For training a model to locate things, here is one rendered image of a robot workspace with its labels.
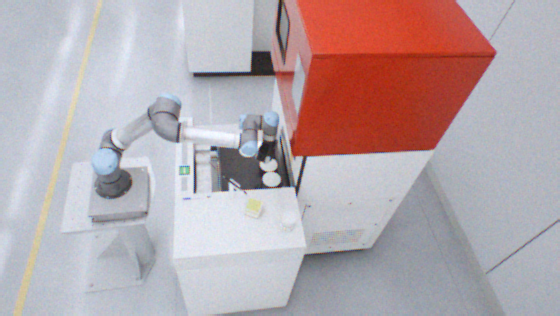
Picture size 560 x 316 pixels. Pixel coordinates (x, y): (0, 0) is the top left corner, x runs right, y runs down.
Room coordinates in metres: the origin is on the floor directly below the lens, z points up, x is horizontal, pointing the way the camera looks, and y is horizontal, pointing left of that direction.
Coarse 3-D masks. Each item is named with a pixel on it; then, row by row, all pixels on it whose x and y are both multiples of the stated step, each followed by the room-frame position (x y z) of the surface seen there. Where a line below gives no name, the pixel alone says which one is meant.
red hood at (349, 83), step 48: (288, 0) 1.64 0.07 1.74; (336, 0) 1.57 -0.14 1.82; (384, 0) 1.63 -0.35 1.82; (432, 0) 1.70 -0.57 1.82; (288, 48) 1.52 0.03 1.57; (336, 48) 1.22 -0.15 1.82; (384, 48) 1.27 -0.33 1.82; (432, 48) 1.32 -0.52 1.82; (480, 48) 1.37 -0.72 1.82; (288, 96) 1.39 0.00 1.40; (336, 96) 1.20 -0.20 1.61; (384, 96) 1.25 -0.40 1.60; (432, 96) 1.31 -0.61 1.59; (336, 144) 1.22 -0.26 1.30; (384, 144) 1.28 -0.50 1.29; (432, 144) 1.35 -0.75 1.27
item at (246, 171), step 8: (224, 152) 1.39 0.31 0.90; (232, 152) 1.40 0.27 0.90; (256, 152) 1.42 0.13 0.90; (224, 160) 1.33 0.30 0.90; (232, 160) 1.34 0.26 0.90; (240, 160) 1.35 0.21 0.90; (248, 160) 1.36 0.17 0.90; (256, 160) 1.36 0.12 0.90; (224, 168) 1.27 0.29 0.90; (232, 168) 1.28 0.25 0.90; (240, 168) 1.29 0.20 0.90; (248, 168) 1.30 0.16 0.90; (256, 168) 1.31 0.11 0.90; (280, 168) 1.33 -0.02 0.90; (232, 176) 1.23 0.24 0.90; (240, 176) 1.23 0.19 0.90; (248, 176) 1.24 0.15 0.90; (256, 176) 1.25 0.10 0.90; (280, 176) 1.28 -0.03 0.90; (224, 184) 1.17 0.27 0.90; (240, 184) 1.18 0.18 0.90; (248, 184) 1.19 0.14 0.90; (256, 184) 1.20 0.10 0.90; (264, 184) 1.21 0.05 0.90; (280, 184) 1.22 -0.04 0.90
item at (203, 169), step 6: (198, 156) 1.34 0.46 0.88; (198, 168) 1.26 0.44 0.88; (204, 168) 1.26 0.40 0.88; (198, 174) 1.22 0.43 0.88; (204, 174) 1.22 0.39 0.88; (210, 174) 1.23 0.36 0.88; (198, 180) 1.18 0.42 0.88; (204, 180) 1.18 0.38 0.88; (210, 180) 1.19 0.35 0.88; (198, 186) 1.14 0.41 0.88; (204, 186) 1.14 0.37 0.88; (210, 186) 1.15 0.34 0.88
